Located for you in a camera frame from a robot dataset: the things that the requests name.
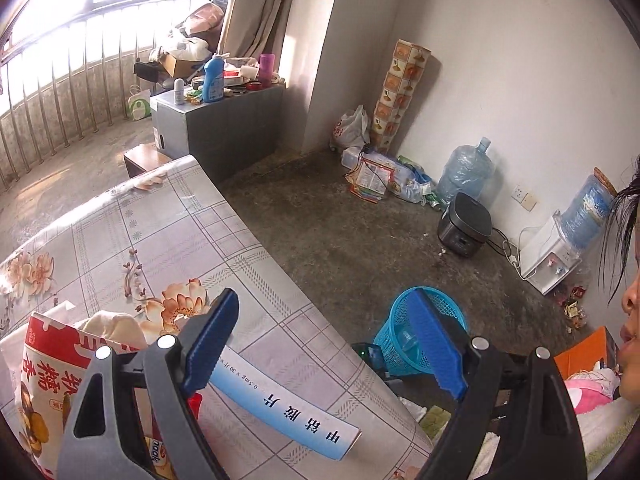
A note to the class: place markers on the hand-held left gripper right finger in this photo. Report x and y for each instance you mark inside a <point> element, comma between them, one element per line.
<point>437,345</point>

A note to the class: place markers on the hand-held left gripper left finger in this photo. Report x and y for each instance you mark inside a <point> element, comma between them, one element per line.
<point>215,340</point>

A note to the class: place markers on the blue plastic basket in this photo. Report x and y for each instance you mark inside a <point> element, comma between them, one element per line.
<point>395,330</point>

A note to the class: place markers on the white tissue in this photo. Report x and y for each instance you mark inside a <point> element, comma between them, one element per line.
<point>115,327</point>

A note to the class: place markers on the blue white medicine box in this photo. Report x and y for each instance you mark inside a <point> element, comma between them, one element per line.
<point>300,415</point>

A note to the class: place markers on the red white snack bag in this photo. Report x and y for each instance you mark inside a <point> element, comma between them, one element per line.
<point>45,385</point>

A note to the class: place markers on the red plastic bag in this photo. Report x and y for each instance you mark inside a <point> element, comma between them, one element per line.
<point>195,405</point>

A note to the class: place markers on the small black device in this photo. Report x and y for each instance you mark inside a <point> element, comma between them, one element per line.
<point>370,355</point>

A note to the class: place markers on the fuzzy cream clothing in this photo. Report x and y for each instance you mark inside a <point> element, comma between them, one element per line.
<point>435,420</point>

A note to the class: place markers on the black rice cooker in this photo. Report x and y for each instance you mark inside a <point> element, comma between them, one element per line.
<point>465,225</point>

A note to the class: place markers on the floral tablecloth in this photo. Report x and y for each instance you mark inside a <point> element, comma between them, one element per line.
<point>150,220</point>

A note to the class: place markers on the white water dispenser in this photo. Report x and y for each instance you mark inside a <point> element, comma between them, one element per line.
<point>547,260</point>

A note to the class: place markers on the scattered candy wrappers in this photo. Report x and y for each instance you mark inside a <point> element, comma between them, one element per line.
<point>572,307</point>

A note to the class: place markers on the orange box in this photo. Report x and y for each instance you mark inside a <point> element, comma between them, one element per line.
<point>585,352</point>

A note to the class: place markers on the pink plush toy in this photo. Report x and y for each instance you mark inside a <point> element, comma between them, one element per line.
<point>590,390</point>

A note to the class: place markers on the clear plastic bags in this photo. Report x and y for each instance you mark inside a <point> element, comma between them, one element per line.
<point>412,182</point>

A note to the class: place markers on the clear empty water jug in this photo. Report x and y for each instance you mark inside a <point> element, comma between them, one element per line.
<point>465,170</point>

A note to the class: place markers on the red white floor packet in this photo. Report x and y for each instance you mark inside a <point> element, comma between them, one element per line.
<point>370,177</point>

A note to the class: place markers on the brown wooden stool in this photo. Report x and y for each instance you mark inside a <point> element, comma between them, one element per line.
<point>145,157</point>

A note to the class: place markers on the blue water jug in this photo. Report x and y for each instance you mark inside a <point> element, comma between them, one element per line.
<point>585,210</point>

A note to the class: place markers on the person's head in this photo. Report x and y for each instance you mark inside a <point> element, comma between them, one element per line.
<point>632,300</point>

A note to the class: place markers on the grey cabinet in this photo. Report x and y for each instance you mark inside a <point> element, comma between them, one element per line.
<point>225,130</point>

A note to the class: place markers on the white plastic bag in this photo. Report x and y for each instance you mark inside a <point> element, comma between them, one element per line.
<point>350,127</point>

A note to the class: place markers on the white green paper bag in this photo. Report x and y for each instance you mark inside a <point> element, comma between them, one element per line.
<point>140,107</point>

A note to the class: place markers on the white roll-on bottle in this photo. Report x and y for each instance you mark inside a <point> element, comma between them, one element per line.
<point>179,92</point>

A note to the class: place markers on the patterned rolled mat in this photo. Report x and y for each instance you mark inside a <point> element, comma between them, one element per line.
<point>400,95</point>

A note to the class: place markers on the blue detergent bottle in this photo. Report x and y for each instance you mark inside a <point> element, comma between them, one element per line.
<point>213,80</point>

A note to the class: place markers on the pink cup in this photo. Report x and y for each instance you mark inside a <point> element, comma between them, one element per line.
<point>266,67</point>

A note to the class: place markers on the cardboard box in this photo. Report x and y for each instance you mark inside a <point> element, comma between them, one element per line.
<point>177,65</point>

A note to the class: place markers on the metal balcony railing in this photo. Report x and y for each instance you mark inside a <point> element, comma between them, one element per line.
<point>75,85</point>

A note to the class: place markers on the pile of stuffed bags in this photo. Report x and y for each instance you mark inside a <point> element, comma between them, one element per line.
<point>195,30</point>

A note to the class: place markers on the beige curtain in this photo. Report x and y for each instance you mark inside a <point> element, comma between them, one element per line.
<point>260,5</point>

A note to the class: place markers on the wall socket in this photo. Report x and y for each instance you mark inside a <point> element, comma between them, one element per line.
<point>525,199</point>

